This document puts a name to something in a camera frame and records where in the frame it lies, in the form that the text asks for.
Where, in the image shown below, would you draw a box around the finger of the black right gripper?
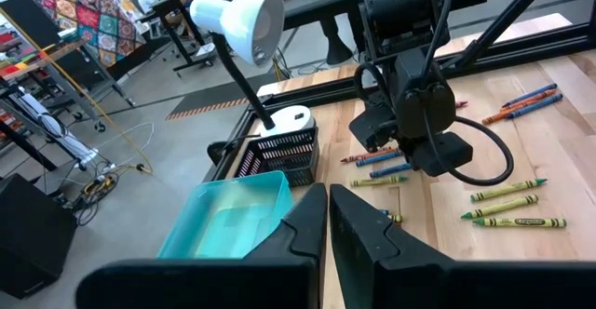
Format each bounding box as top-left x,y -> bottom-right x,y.
348,101 -> 400,155
412,130 -> 474,178

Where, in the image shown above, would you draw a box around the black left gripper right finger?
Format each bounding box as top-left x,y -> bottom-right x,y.
329,182 -> 596,309

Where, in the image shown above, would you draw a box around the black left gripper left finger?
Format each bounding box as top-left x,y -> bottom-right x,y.
75,181 -> 329,309

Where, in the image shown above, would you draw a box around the teal plastic bin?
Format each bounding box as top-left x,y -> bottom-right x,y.
156,169 -> 295,260

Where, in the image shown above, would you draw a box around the black plastic basket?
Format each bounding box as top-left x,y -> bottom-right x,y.
234,126 -> 320,188

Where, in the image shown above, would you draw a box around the black hazard-striped floor mat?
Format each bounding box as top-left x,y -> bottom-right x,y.
165,73 -> 280,122

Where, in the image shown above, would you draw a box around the white desk lamp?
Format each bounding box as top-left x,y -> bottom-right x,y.
189,0 -> 317,139

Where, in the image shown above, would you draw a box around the black floor box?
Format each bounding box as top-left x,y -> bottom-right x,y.
0,172 -> 79,301

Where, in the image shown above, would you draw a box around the black standing desk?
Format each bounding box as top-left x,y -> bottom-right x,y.
148,0 -> 220,77

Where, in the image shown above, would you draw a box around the grey metal cart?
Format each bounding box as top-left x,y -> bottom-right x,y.
0,38 -> 136,170

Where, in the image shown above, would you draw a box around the colourful patchwork quilt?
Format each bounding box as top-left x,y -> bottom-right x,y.
27,0 -> 148,68

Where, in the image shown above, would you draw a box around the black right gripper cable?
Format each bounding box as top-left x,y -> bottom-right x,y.
421,114 -> 516,188

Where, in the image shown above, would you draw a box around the tangled floor cables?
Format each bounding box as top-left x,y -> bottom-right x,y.
74,159 -> 157,229

